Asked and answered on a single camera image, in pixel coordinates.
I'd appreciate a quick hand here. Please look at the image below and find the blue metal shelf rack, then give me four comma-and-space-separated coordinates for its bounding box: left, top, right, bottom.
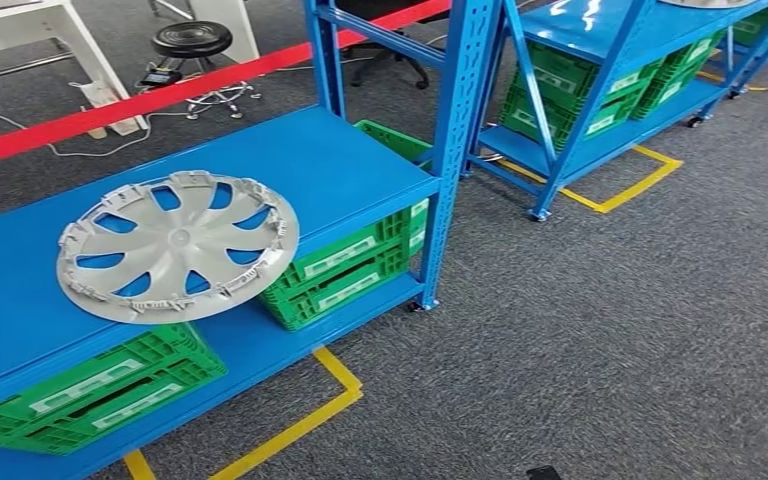
466, 0, 768, 223
721, 0, 768, 101
0, 0, 501, 480

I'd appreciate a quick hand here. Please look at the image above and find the green plastic crate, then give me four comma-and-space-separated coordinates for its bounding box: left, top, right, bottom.
658, 29, 726, 84
0, 367, 229, 457
515, 40, 665, 111
630, 62, 703, 122
267, 208, 415, 296
354, 119, 434, 256
258, 248, 413, 333
497, 84, 650, 152
0, 323, 223, 432

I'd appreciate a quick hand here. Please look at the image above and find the yellow floor tape outline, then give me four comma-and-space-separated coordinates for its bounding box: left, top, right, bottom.
122, 347, 365, 480

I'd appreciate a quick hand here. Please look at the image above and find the grey wheel hubcap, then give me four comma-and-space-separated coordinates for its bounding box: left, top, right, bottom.
56, 170, 300, 325
658, 0, 760, 10

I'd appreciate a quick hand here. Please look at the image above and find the yellow floor tape strip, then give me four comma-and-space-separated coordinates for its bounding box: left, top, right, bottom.
696, 51, 768, 94
495, 144, 685, 215

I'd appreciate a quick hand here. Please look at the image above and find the white table side panel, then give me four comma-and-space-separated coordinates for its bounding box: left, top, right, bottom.
188, 0, 261, 66

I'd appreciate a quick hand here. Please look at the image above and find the black round stool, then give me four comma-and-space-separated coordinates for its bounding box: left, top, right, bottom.
150, 21, 263, 122

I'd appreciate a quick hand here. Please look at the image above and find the black controller with screen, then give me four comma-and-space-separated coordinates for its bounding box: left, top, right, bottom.
137, 68, 185, 88

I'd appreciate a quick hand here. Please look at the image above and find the white table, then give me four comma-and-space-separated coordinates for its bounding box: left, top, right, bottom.
0, 0, 150, 138

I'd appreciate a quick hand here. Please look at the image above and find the white floor cable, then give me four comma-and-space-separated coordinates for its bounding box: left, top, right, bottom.
0, 107, 193, 159

